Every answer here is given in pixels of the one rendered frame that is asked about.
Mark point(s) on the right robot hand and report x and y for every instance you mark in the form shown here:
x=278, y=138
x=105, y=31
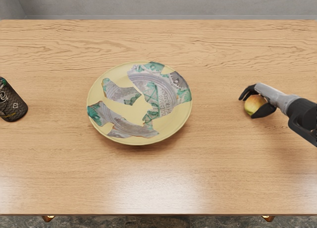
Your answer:
x=273, y=95

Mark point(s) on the yellow-green apple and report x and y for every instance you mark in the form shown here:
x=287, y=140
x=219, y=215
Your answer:
x=255, y=103

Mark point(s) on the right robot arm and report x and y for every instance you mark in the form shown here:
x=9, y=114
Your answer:
x=303, y=116

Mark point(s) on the cream plate with printed pattern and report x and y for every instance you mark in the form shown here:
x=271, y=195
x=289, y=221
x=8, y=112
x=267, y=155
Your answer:
x=138, y=102

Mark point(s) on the dark printed can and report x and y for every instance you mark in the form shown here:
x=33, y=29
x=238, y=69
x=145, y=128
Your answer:
x=11, y=102

